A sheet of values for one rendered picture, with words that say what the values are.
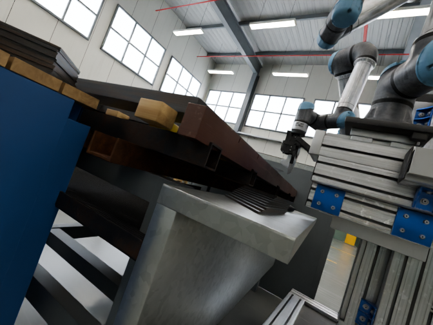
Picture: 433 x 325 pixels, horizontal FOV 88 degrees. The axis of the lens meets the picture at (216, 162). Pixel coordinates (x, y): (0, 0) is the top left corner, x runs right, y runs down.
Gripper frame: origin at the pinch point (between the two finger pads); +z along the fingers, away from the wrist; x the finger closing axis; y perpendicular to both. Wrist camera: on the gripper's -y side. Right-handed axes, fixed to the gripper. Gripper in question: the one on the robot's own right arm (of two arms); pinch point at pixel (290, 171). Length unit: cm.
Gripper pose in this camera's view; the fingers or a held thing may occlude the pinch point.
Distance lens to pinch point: 114.3
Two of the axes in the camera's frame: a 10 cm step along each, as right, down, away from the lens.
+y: -8.5, -2.6, 4.6
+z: -3.3, 9.4, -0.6
